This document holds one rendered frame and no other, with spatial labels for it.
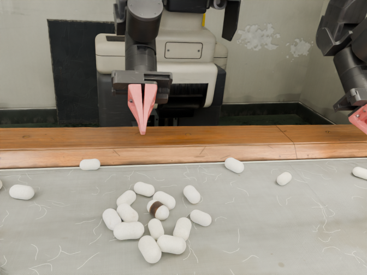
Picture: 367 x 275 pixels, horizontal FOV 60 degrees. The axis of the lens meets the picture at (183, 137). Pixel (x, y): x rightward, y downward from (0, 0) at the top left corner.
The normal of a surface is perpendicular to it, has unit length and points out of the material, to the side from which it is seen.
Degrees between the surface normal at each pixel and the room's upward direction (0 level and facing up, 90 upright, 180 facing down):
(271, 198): 0
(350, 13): 98
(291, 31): 90
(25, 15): 90
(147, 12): 41
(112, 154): 45
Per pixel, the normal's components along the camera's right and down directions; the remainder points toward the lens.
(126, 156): 0.18, -0.32
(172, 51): 0.24, 0.57
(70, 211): 0.07, -0.89
